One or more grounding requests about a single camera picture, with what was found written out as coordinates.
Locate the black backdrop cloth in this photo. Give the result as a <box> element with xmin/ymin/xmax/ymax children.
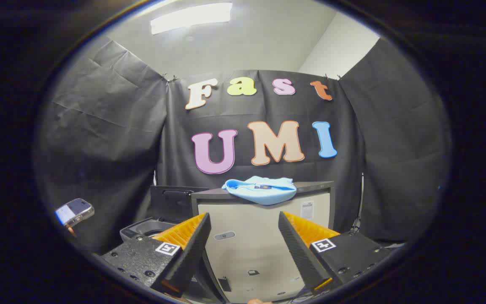
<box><xmin>36</xmin><ymin>36</ymin><xmax>452</xmax><ymax>255</ymax></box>

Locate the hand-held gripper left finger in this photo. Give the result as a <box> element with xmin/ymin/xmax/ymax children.
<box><xmin>101</xmin><ymin>212</ymin><xmax>212</xmax><ymax>299</ymax></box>

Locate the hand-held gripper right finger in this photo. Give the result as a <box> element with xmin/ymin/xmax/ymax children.
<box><xmin>278</xmin><ymin>211</ymin><xmax>392</xmax><ymax>297</ymax></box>

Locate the beige cabinet with dark frame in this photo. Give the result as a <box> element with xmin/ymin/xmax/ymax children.
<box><xmin>191</xmin><ymin>181</ymin><xmax>335</xmax><ymax>304</ymax></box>

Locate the ceiling light panel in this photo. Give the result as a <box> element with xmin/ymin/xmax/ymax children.
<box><xmin>150</xmin><ymin>2</ymin><xmax>233</xmax><ymax>35</ymax></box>

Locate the silver smartphone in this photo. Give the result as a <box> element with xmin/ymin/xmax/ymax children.
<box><xmin>54</xmin><ymin>198</ymin><xmax>95</xmax><ymax>228</ymax></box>

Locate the light blue garment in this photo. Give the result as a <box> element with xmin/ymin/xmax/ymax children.
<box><xmin>222</xmin><ymin>176</ymin><xmax>297</xmax><ymax>206</ymax></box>

